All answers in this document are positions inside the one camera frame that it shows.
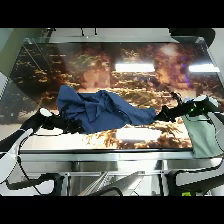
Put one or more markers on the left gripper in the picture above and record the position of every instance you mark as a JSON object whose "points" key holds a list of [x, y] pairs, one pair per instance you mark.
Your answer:
{"points": [[66, 125]]}

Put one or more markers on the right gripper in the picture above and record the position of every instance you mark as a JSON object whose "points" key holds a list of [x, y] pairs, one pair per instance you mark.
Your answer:
{"points": [[171, 114]]}

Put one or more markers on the blue shirt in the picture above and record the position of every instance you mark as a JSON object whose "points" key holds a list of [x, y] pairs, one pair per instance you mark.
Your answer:
{"points": [[100, 111]]}

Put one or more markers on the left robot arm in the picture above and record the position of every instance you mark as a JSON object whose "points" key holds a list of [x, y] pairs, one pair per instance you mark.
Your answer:
{"points": [[30, 125]]}

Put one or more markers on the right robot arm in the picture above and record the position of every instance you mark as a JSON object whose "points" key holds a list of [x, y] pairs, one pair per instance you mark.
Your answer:
{"points": [[200, 104]]}

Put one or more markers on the silver frame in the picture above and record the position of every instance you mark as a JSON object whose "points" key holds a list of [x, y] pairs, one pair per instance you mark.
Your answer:
{"points": [[100, 157]]}

